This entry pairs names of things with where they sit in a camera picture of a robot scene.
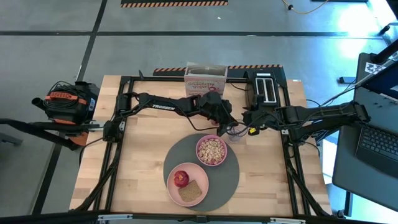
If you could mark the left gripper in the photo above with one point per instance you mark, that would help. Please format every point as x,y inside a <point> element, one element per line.
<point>217,107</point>

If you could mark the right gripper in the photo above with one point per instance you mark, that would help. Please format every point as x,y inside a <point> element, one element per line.
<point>261,121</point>

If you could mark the clear glass tumbler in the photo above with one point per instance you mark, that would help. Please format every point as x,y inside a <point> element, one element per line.
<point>237,138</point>

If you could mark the pink strawberry yogurt cereal box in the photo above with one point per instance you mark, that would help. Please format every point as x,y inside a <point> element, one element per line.
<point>205,87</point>

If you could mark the red apple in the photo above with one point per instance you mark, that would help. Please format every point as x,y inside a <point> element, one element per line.
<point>181,179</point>

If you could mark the brown bread slice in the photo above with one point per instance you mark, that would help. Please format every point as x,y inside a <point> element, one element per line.
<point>190,191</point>

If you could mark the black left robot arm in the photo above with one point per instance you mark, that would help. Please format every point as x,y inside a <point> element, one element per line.
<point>168,105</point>

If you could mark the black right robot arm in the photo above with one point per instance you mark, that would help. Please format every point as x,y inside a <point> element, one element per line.
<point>326,113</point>

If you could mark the cereal loops pile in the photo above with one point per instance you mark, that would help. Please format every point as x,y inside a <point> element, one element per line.
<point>211,151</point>

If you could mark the pink ribbed bowl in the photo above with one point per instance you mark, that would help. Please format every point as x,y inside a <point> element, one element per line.
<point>198,155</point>

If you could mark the pink round plate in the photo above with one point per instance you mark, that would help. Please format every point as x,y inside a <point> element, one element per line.
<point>199,174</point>

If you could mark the grey round woven placemat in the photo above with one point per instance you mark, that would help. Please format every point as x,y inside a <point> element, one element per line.
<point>225,183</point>

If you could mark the black laptop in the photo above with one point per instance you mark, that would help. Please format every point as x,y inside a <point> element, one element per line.
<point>379,141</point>

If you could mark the white patterned marker sticker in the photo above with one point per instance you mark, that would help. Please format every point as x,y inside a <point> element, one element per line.
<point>372,67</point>

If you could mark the black pole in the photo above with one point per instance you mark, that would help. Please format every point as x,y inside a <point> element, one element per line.
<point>385,51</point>

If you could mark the black orange shop vacuum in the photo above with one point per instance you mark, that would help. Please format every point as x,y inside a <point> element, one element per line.
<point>66,105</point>

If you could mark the black stand beam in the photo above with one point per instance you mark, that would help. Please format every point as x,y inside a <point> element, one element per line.
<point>25,124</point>

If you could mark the black aluminium table frame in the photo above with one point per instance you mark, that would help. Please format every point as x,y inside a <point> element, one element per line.
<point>155,79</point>

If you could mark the silver metal bracket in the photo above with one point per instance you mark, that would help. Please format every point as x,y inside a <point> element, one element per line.
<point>115,217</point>
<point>287,220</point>

